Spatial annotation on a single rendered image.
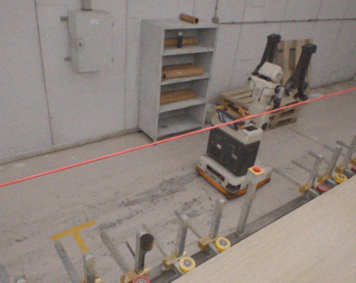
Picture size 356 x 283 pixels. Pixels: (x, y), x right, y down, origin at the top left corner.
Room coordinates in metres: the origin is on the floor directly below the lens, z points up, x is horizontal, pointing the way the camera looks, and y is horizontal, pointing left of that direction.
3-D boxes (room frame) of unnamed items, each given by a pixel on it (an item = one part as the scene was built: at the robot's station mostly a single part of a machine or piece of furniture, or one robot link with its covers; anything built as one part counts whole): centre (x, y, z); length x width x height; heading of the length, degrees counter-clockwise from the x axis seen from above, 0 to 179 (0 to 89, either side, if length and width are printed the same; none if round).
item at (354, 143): (2.30, -1.42, 0.91); 0.04 x 0.04 x 0.48; 40
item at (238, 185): (3.10, -0.70, 0.16); 0.67 x 0.64 x 0.25; 129
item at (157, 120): (4.15, 0.11, 0.78); 0.90 x 0.45 x 1.55; 130
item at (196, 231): (1.38, -0.18, 0.80); 0.43 x 0.03 x 0.04; 40
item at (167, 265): (1.17, -0.06, 0.81); 0.14 x 0.06 x 0.05; 130
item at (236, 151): (3.05, -0.63, 0.59); 0.55 x 0.34 x 0.83; 39
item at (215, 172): (2.88, -0.46, 0.23); 0.41 x 0.02 x 0.08; 39
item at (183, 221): (1.18, -0.08, 0.87); 0.04 x 0.04 x 0.48; 40
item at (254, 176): (1.51, -0.47, 1.18); 0.07 x 0.07 x 0.08; 40
